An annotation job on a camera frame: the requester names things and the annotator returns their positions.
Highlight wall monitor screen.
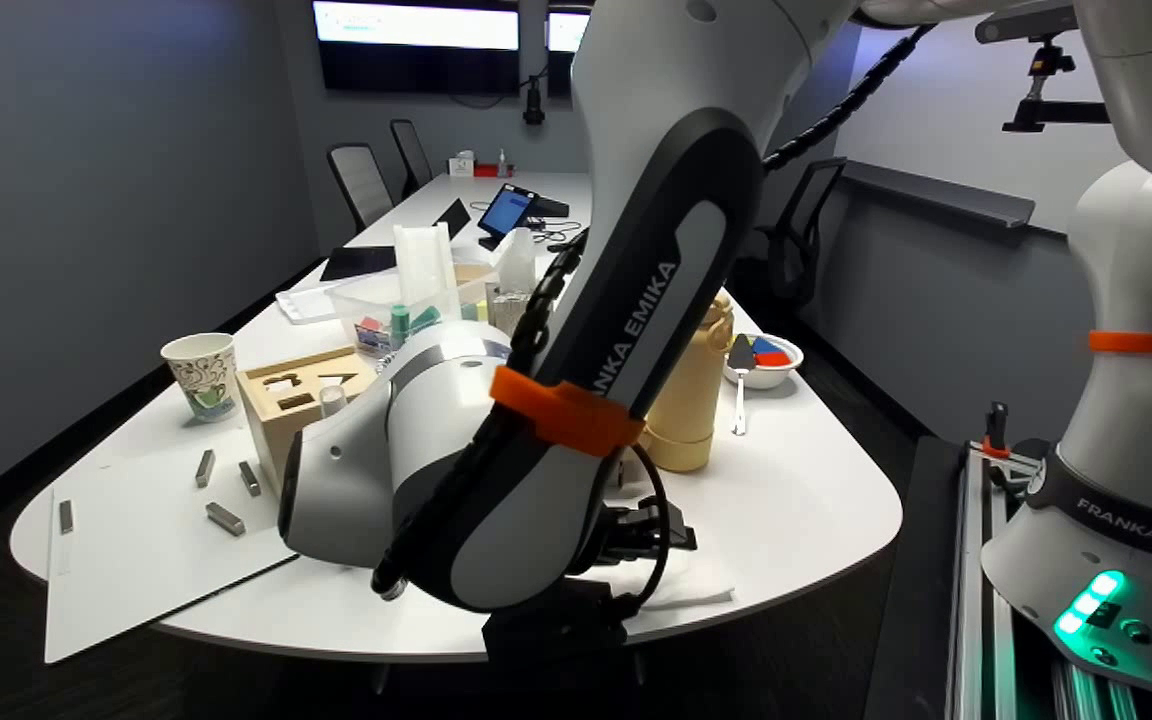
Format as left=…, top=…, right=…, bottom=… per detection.
left=307, top=0, right=599, bottom=102

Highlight grey wall ledge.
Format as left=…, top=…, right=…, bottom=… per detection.
left=840, top=151, right=1040, bottom=233

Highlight wooden shape sorter box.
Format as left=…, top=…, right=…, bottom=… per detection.
left=236, top=349, right=381, bottom=505

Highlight blue-screen tablet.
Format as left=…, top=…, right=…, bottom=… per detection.
left=477, top=181, right=541, bottom=243

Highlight black red-tipped knob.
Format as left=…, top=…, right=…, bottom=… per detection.
left=984, top=398, right=1014, bottom=461

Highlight white bowl of coloured blocks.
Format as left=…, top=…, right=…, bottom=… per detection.
left=723, top=332, right=809, bottom=393

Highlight black flat laptop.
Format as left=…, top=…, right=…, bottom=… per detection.
left=320, top=243, right=398, bottom=285

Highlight black office chair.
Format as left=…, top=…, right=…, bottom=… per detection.
left=322, top=140, right=395, bottom=233
left=383, top=117, right=434, bottom=194
left=750, top=151, right=846, bottom=311

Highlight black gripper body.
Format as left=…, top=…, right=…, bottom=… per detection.
left=582, top=492, right=700, bottom=564

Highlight grey mounted camera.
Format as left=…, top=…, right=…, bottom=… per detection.
left=970, top=5, right=1089, bottom=49

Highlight patterned paper cup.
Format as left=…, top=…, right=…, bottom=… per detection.
left=157, top=332, right=240, bottom=423

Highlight metal spoon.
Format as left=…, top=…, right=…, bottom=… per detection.
left=728, top=372, right=756, bottom=439

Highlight clear plastic container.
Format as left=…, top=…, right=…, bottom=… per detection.
left=330, top=281, right=446, bottom=360

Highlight hanging black microphone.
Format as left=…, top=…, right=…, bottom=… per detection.
left=515, top=0, right=552, bottom=134

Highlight clear plastic bag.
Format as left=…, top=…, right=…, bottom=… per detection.
left=390, top=222, right=465, bottom=332

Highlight black camera clamp arm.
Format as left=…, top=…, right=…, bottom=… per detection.
left=1001, top=38, right=1110, bottom=135

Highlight beige water bottle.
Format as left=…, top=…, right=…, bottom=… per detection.
left=639, top=294, right=735, bottom=476

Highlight small black tablet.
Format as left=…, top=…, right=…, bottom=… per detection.
left=433, top=197, right=477, bottom=243

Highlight white flat board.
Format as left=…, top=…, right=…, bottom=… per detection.
left=39, top=443, right=302, bottom=674

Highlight aluminium rail frame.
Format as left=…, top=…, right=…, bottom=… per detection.
left=943, top=436, right=1138, bottom=720

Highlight white paper sheet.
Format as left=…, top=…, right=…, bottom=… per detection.
left=271, top=285, right=339, bottom=327

